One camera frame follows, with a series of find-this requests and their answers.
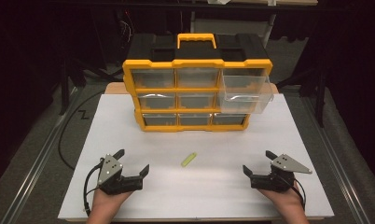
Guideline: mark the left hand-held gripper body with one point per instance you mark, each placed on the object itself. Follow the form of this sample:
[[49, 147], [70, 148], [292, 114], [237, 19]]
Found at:
[[110, 168]]

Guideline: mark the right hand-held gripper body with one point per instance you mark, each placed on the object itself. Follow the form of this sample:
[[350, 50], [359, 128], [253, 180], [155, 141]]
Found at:
[[285, 166]]

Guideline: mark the person's right hand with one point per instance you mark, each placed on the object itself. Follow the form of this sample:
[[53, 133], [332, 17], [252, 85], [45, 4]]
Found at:
[[285, 202]]

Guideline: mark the person's left hand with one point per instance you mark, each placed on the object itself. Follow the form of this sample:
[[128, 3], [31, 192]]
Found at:
[[107, 203]]

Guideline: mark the small light green bar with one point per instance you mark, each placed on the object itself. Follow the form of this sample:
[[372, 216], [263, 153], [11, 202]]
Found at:
[[188, 159]]

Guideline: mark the pulled-out clear plastic drawer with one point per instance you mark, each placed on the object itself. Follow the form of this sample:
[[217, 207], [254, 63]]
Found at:
[[244, 93]]

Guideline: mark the black metal stand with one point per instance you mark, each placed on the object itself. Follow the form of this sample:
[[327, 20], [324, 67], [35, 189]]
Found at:
[[64, 90], [321, 93]]

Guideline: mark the set of closed clear drawers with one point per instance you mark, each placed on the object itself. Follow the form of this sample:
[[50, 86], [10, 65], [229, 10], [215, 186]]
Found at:
[[154, 79]]

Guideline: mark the yellow black drawer organizer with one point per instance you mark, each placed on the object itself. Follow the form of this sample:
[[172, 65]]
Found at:
[[195, 63]]

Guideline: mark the metal floor rail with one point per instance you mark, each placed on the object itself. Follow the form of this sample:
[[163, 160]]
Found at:
[[39, 163], [338, 158]]

